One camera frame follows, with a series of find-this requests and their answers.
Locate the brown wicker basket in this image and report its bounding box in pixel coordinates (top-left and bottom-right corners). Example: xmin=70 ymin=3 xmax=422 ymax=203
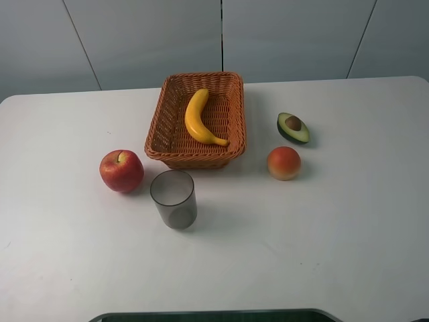
xmin=144 ymin=72 xmax=247 ymax=169

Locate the halved green avocado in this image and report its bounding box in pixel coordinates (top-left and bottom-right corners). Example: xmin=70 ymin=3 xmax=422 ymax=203
xmin=277 ymin=113 xmax=310 ymax=144

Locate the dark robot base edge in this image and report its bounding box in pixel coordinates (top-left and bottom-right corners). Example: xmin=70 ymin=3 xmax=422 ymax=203
xmin=91 ymin=309 xmax=340 ymax=321

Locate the orange round bun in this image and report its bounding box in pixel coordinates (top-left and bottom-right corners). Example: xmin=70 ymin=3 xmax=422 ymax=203
xmin=267 ymin=146 xmax=302 ymax=181

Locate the transparent grey plastic cup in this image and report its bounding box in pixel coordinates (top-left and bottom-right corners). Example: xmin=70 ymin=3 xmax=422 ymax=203
xmin=149 ymin=170 xmax=198 ymax=230

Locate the yellow banana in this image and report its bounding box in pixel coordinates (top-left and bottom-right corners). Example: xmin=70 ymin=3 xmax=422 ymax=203
xmin=184 ymin=89 xmax=229 ymax=147

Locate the red apple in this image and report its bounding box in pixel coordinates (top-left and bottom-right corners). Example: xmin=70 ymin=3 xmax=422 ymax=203
xmin=99 ymin=150 xmax=144 ymax=193

